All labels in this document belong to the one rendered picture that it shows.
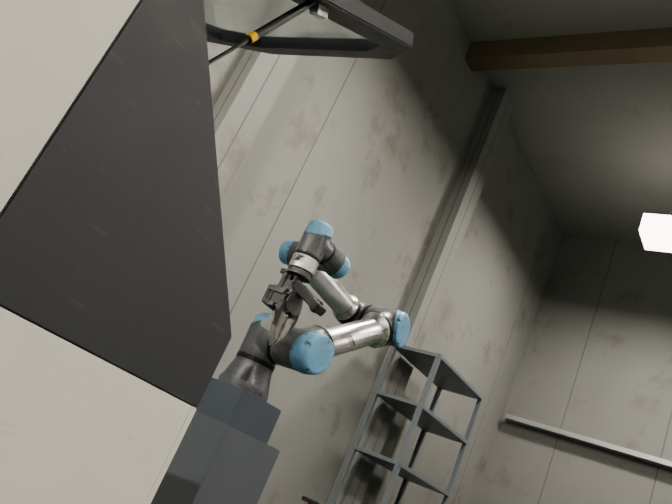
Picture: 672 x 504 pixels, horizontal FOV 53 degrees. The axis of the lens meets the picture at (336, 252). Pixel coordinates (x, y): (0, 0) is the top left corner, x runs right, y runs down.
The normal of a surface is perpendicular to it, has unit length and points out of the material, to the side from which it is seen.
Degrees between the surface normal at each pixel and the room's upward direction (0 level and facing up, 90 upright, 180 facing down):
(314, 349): 94
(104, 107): 90
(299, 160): 90
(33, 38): 90
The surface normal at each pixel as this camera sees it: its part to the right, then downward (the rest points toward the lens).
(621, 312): -0.49, -0.49
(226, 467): 0.78, 0.12
